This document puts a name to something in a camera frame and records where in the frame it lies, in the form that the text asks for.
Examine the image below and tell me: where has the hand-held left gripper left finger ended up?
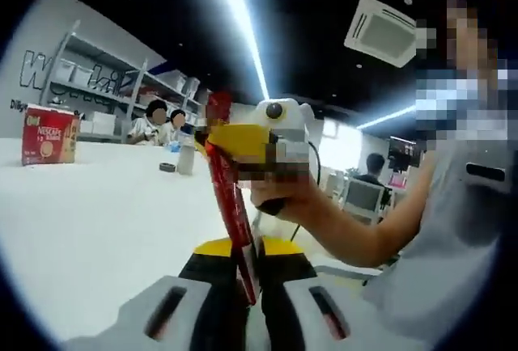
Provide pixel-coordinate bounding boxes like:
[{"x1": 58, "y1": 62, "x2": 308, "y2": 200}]
[{"x1": 62, "y1": 239, "x2": 244, "y2": 351}]

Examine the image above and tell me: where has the row of white storage bins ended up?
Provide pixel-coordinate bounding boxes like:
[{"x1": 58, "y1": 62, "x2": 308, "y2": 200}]
[{"x1": 52, "y1": 57, "x2": 202, "y2": 136}]

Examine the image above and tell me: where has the small dark desk monitor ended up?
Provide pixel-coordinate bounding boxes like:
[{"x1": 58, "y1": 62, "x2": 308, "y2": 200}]
[{"x1": 388, "y1": 136, "x2": 422, "y2": 175}]

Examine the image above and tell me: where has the long ceiling light strip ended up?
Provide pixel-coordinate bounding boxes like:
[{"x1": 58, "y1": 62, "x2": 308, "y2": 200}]
[{"x1": 210, "y1": 0, "x2": 273, "y2": 99}]

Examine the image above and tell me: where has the red cardboard coffee box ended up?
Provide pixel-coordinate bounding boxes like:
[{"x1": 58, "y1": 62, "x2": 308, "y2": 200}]
[{"x1": 20, "y1": 104, "x2": 81, "y2": 167}]

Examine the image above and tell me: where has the white ceiling air conditioner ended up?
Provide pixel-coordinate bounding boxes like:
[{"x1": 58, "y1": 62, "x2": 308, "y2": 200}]
[{"x1": 343, "y1": 0, "x2": 418, "y2": 70}]

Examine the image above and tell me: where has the white mesh office chair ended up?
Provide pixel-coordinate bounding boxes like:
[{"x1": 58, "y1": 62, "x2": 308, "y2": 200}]
[{"x1": 342, "y1": 179, "x2": 386, "y2": 225}]

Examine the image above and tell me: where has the translucent plastic bottle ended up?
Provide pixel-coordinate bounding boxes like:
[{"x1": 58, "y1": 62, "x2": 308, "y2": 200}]
[{"x1": 176, "y1": 132, "x2": 197, "y2": 176}]

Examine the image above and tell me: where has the red coffee pouch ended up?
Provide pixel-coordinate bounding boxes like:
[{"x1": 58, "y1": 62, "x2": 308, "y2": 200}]
[{"x1": 202, "y1": 91, "x2": 264, "y2": 307}]

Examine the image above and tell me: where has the person's grey shirt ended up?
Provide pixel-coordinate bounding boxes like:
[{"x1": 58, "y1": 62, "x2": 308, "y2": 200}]
[{"x1": 362, "y1": 140, "x2": 512, "y2": 351}]

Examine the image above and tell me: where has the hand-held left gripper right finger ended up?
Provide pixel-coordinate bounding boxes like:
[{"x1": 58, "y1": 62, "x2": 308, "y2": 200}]
[{"x1": 257, "y1": 235, "x2": 392, "y2": 351}]

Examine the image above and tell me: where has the short ceiling light strip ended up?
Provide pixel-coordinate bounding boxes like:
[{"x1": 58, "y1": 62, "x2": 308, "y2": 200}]
[{"x1": 358, "y1": 104, "x2": 418, "y2": 130}]

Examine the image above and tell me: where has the white chest device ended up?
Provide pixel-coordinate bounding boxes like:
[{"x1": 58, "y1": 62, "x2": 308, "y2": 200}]
[{"x1": 444, "y1": 146, "x2": 513, "y2": 206}]

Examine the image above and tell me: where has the grey metal shelving unit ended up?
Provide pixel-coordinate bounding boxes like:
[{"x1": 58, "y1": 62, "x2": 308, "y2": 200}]
[{"x1": 40, "y1": 19, "x2": 203, "y2": 142}]

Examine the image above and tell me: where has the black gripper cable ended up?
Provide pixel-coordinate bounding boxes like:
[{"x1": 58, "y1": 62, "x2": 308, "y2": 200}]
[{"x1": 289, "y1": 138, "x2": 323, "y2": 243}]

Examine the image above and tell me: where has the person's right hand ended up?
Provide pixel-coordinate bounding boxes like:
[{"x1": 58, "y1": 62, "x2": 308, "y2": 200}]
[{"x1": 249, "y1": 180, "x2": 325, "y2": 226}]

